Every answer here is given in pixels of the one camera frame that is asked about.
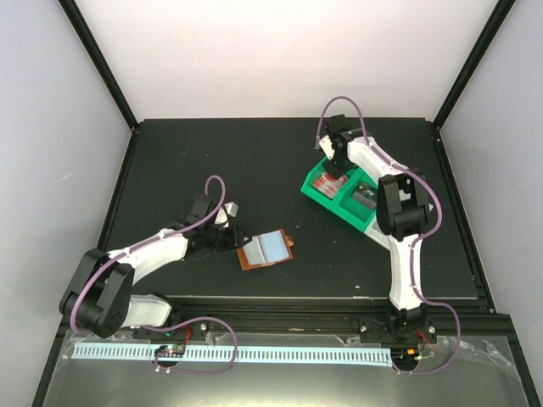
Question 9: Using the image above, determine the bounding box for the left circuit board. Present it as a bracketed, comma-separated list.
[154, 344, 186, 359]

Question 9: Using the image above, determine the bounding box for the brown leather card holder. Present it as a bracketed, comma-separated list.
[237, 229, 294, 271]

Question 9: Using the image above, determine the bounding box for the black frame post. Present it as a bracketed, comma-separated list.
[433, 0, 516, 130]
[59, 0, 139, 131]

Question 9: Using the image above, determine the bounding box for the white slotted cable duct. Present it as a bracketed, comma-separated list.
[71, 343, 392, 367]

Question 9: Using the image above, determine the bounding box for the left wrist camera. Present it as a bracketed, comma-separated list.
[215, 201, 238, 227]

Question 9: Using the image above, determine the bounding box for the circuit board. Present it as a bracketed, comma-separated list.
[398, 348, 434, 361]
[154, 344, 186, 359]

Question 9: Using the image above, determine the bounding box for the right black frame post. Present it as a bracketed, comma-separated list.
[433, 0, 516, 130]

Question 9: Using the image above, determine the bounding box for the green bin with black cards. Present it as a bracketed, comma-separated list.
[331, 169, 377, 233]

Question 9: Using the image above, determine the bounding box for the green bin with red cards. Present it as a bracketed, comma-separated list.
[300, 159, 361, 212]

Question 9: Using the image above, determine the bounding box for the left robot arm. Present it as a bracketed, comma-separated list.
[59, 195, 248, 338]

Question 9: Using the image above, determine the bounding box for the right circuit board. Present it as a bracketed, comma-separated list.
[398, 348, 434, 361]

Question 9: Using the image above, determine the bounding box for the black card stack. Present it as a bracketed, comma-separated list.
[351, 182, 378, 210]

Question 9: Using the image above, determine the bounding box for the white bin with blue cards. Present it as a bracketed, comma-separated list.
[364, 210, 389, 250]

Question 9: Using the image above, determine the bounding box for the left black frame post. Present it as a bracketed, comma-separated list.
[59, 0, 139, 131]

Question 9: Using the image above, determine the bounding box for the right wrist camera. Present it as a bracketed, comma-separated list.
[315, 136, 335, 160]

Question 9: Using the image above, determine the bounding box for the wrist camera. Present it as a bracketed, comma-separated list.
[215, 201, 238, 227]
[315, 136, 335, 160]

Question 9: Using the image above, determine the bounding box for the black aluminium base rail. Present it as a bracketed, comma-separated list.
[63, 296, 514, 340]

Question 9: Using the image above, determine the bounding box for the red card stack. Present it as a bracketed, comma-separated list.
[312, 171, 348, 199]

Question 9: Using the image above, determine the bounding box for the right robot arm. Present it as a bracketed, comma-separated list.
[319, 114, 431, 342]

